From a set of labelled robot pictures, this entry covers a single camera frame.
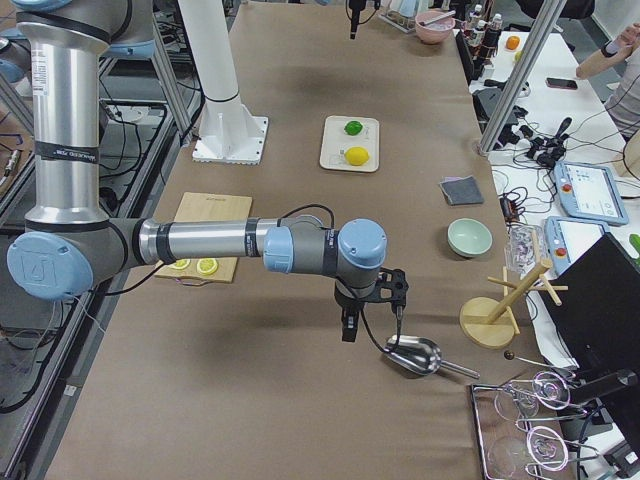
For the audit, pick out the wooden cutting board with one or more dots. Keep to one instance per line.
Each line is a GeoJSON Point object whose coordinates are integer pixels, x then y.
{"type": "Point", "coordinates": [196, 207]}

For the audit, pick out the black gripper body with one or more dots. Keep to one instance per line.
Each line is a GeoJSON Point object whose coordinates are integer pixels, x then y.
{"type": "Point", "coordinates": [348, 301]}

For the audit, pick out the white rabbit tray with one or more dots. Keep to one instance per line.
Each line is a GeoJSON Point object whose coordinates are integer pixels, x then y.
{"type": "Point", "coordinates": [335, 142]}

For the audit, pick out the black glass tray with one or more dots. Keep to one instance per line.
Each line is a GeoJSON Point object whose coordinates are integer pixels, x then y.
{"type": "Point", "coordinates": [512, 446]}

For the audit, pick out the teach pendant tablet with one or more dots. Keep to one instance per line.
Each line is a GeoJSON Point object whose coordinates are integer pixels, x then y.
{"type": "Point", "coordinates": [588, 191]}
{"type": "Point", "coordinates": [569, 238]}

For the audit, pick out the pink bowl with ice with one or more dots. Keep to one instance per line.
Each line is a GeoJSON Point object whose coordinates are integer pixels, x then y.
{"type": "Point", "coordinates": [433, 27]}

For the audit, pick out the metal scoop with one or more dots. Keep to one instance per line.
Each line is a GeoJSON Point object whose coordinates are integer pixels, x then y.
{"type": "Point", "coordinates": [422, 356]}

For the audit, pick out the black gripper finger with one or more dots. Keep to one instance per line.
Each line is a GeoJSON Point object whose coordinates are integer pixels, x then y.
{"type": "Point", "coordinates": [349, 322]}

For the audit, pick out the blue plastic cup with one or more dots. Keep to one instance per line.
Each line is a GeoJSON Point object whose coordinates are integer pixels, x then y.
{"type": "Point", "coordinates": [406, 8]}

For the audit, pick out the lemon slice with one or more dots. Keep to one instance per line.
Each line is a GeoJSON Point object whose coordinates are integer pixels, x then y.
{"type": "Point", "coordinates": [181, 264]}
{"type": "Point", "coordinates": [207, 266]}

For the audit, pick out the green ceramic bowl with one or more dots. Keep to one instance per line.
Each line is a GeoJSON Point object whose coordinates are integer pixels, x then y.
{"type": "Point", "coordinates": [469, 238]}

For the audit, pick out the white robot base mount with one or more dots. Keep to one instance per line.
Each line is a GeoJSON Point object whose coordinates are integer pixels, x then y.
{"type": "Point", "coordinates": [228, 132]}

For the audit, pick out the black monitor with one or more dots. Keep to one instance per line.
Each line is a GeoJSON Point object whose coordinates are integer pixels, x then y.
{"type": "Point", "coordinates": [598, 319]}

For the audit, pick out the yellow lemon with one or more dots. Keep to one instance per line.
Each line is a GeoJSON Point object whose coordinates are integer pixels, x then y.
{"type": "Point", "coordinates": [356, 156]}

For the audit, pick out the wooden mug tree stand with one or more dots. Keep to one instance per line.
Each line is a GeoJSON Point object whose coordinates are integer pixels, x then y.
{"type": "Point", "coordinates": [490, 323]}

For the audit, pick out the grey folded cloth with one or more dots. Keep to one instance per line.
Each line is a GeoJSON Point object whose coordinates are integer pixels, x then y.
{"type": "Point", "coordinates": [460, 191]}

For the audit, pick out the green lime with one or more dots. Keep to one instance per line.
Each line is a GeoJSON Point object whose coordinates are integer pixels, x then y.
{"type": "Point", "coordinates": [353, 127]}

